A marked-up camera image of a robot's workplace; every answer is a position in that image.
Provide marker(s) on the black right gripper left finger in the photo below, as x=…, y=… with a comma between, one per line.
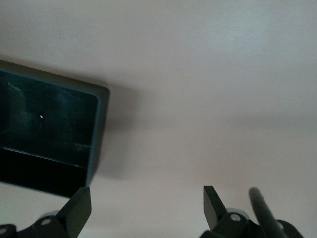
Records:
x=74, y=215

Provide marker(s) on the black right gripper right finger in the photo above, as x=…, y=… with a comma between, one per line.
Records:
x=218, y=218

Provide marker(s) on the black rectangular plastic box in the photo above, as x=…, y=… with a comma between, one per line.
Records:
x=49, y=124

